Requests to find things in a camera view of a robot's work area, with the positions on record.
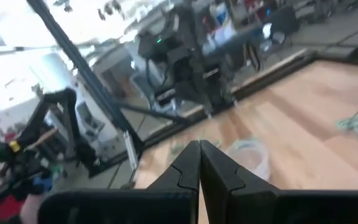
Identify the clear plastic round container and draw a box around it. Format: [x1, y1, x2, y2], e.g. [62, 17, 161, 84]
[225, 138, 272, 182]

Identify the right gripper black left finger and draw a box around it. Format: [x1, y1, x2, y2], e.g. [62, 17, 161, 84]
[37, 139, 202, 224]

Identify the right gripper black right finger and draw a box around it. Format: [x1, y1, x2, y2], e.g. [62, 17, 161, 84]
[199, 139, 358, 224]

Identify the black office chair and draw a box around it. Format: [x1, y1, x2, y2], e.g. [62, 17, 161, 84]
[262, 5, 301, 46]

